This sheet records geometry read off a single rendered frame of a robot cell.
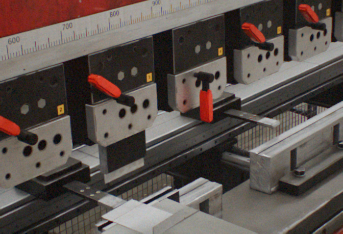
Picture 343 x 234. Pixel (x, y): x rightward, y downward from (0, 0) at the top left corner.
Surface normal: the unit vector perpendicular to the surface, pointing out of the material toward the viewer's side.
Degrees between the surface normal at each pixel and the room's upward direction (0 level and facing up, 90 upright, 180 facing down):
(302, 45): 90
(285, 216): 0
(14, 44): 90
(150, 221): 0
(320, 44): 90
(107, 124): 90
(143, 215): 0
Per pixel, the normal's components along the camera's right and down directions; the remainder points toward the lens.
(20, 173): 0.74, 0.20
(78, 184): -0.04, -0.94
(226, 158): -0.67, 0.28
